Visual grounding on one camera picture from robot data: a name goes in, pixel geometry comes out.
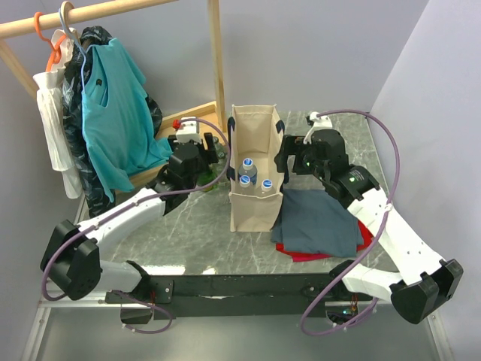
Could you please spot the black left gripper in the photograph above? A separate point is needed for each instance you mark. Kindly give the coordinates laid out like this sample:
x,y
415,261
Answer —
x,y
208,156

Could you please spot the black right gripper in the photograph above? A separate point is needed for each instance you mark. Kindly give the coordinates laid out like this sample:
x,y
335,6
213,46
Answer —
x,y
288,145

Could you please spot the clear Chang soda bottle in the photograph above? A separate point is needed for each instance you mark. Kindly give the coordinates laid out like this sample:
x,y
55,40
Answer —
x,y
220,152
224,181

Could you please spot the cream canvas tote bag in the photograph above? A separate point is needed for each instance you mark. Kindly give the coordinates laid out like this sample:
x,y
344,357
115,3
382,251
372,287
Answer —
x,y
255,131

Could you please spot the green Perrier glass bottle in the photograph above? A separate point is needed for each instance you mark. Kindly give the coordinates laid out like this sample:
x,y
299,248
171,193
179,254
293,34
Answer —
x,y
206,180

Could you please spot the pocari sweat bottle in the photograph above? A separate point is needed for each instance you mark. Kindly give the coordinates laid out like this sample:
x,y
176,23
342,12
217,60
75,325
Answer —
x,y
266,188
248,168
246,185

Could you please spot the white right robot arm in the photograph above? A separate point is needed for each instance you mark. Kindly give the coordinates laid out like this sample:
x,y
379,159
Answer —
x,y
424,280

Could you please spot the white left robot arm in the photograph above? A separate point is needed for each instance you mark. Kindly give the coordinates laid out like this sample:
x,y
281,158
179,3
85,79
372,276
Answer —
x,y
72,265

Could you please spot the wooden clothes rack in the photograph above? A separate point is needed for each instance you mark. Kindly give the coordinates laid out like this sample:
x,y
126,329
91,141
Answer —
x,y
110,8

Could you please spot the grey folded cloth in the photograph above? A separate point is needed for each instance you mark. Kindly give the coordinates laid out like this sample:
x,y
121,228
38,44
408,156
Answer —
x,y
310,221

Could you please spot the turquoise hanging shirt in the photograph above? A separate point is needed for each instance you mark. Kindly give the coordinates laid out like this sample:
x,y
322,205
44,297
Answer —
x,y
116,122

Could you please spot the red folded cloth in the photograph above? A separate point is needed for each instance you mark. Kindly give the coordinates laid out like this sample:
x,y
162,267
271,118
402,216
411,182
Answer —
x,y
306,257

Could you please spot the dark floral hanging garment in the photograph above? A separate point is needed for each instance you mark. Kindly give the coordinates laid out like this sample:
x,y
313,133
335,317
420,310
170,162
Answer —
x,y
96,199

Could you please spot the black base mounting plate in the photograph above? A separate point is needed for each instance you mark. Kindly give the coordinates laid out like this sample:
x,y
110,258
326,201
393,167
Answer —
x,y
235,295

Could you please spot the white hanging garment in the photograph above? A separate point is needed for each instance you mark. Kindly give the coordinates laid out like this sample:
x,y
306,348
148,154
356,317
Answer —
x,y
49,102

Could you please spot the light blue clothes hanger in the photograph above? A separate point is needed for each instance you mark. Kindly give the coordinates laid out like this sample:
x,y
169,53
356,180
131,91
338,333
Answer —
x,y
65,7

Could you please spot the orange clothes hanger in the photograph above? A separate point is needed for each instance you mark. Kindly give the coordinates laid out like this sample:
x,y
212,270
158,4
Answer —
x,y
55,51

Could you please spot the aluminium frame rail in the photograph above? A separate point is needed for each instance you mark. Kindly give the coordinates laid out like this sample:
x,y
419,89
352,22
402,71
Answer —
x,y
141,312

